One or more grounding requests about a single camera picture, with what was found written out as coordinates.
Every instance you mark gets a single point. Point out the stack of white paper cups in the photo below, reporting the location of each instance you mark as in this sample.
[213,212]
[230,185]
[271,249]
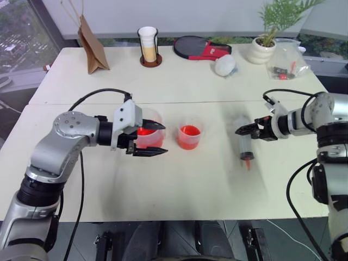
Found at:
[148,44]

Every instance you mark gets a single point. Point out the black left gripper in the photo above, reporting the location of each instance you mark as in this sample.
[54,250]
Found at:
[127,141]

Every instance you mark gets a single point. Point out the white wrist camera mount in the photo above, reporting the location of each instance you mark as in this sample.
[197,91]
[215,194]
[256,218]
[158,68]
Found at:
[127,114]
[280,114]

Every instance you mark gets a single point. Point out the crumpled white plastic bag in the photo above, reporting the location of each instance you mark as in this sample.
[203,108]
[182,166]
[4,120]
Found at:
[224,65]

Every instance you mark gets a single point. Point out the green leafy plant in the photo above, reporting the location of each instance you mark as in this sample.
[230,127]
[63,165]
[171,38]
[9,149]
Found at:
[282,13]

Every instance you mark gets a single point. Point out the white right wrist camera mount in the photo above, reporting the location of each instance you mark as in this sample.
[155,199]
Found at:
[280,114]

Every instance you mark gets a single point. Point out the white ribbed plant pot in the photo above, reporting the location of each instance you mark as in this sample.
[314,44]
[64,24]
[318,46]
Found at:
[259,53]

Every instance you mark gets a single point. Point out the stack of cups in holder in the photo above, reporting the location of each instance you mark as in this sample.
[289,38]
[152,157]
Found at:
[150,63]

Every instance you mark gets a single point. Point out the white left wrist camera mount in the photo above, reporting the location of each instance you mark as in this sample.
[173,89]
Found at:
[127,114]

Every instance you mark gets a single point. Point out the clear syringe with orange tip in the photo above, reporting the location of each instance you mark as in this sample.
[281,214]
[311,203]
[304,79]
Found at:
[246,148]

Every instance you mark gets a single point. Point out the brown paper bag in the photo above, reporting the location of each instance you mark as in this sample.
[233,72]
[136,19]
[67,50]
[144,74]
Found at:
[93,47]

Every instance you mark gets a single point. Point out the clear plastic bag with parts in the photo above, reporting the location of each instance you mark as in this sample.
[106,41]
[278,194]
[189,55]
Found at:
[291,62]

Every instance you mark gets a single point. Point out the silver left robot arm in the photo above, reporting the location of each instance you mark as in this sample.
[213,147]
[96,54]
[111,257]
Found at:
[65,141]

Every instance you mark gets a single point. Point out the black and red paddle case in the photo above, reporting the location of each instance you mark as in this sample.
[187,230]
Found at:
[195,47]

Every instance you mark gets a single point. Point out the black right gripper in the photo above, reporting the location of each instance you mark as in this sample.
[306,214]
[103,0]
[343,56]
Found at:
[265,130]

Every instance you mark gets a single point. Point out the black metal bracket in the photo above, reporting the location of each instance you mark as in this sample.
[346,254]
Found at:
[102,246]
[254,240]

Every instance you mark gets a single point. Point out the small white box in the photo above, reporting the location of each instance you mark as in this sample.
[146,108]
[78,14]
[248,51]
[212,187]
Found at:
[46,68]

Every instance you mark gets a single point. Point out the clear cup with red liquid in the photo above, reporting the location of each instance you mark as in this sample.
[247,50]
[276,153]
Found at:
[152,136]
[189,134]

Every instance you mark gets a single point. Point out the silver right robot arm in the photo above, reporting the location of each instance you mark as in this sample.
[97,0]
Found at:
[330,141]

